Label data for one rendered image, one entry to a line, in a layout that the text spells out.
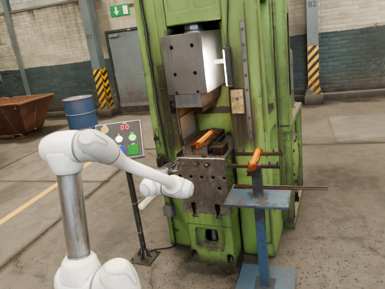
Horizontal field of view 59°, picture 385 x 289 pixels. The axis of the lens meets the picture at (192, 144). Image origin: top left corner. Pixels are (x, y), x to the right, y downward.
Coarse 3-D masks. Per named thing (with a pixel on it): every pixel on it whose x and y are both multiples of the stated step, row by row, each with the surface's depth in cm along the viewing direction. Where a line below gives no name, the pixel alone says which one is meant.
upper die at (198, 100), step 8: (216, 88) 263; (176, 96) 241; (184, 96) 239; (192, 96) 237; (200, 96) 234; (208, 96) 247; (216, 96) 263; (176, 104) 243; (184, 104) 241; (192, 104) 239; (200, 104) 236
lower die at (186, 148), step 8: (200, 136) 268; (208, 136) 261; (216, 136) 263; (184, 144) 256; (200, 144) 247; (208, 144) 247; (184, 152) 254; (192, 152) 251; (200, 152) 249; (208, 152) 247
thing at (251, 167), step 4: (256, 148) 225; (260, 148) 224; (256, 152) 218; (260, 152) 223; (256, 156) 211; (252, 160) 205; (256, 160) 206; (248, 164) 198; (252, 164) 198; (248, 168) 193; (252, 168) 192; (248, 172) 189; (252, 172) 193
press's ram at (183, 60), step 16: (192, 32) 222; (208, 32) 232; (176, 48) 230; (192, 48) 225; (208, 48) 232; (176, 64) 233; (192, 64) 229; (208, 64) 232; (176, 80) 237; (192, 80) 233; (208, 80) 233; (224, 80) 265
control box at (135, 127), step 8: (136, 120) 256; (96, 128) 255; (112, 128) 255; (120, 128) 255; (128, 128) 254; (136, 128) 255; (112, 136) 254; (128, 136) 253; (136, 136) 253; (120, 144) 252; (128, 144) 252; (128, 152) 251; (144, 152) 257
